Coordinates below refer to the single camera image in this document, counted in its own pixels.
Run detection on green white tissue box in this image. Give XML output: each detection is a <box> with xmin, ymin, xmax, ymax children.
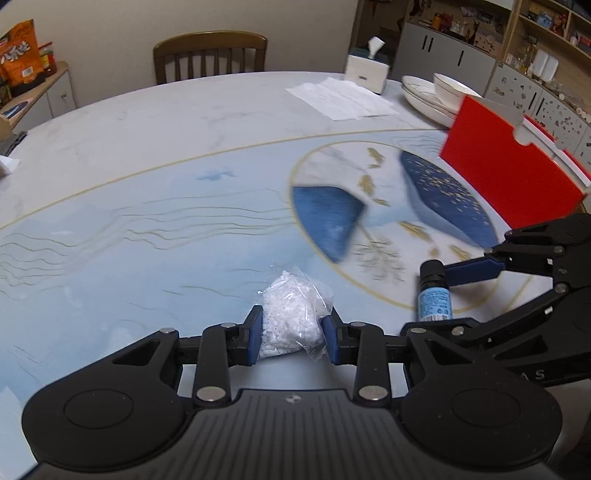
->
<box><xmin>344</xmin><ymin>36</ymin><xmax>390</xmax><ymax>95</ymax></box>

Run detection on orange snack bag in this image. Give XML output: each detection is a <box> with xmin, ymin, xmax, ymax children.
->
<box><xmin>1</xmin><ymin>19</ymin><xmax>45</xmax><ymax>90</ymax></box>

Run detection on wooden chair far side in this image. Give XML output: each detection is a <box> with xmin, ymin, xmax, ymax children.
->
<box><xmin>152</xmin><ymin>30</ymin><xmax>269</xmax><ymax>85</ymax></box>

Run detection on white wall cabinets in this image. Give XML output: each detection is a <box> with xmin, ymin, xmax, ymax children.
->
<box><xmin>392</xmin><ymin>1</ymin><xmax>590</xmax><ymax>166</ymax></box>

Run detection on bag of white beads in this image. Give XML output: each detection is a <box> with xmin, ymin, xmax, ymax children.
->
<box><xmin>259</xmin><ymin>270</ymin><xmax>334</xmax><ymax>361</ymax></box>

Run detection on white paper napkins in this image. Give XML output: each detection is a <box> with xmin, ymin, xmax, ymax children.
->
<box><xmin>287</xmin><ymin>78</ymin><xmax>399</xmax><ymax>121</ymax></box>

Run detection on white sideboard cabinet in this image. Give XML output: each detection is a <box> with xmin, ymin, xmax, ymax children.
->
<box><xmin>1</xmin><ymin>61</ymin><xmax>77</xmax><ymax>132</ymax></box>

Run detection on red cardboard shoe box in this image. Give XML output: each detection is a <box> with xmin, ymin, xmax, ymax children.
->
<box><xmin>440</xmin><ymin>96</ymin><xmax>590</xmax><ymax>229</ymax></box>

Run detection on red jar on sideboard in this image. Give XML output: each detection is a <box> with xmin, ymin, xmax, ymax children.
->
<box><xmin>39</xmin><ymin>42</ymin><xmax>57</xmax><ymax>77</ymax></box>

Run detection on small blue label bottle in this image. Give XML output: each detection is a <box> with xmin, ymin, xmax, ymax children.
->
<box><xmin>418</xmin><ymin>260</ymin><xmax>453</xmax><ymax>322</ymax></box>

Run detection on white bowl black rim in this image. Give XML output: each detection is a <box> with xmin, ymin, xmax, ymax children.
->
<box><xmin>433</xmin><ymin>73</ymin><xmax>481</xmax><ymax>114</ymax></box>

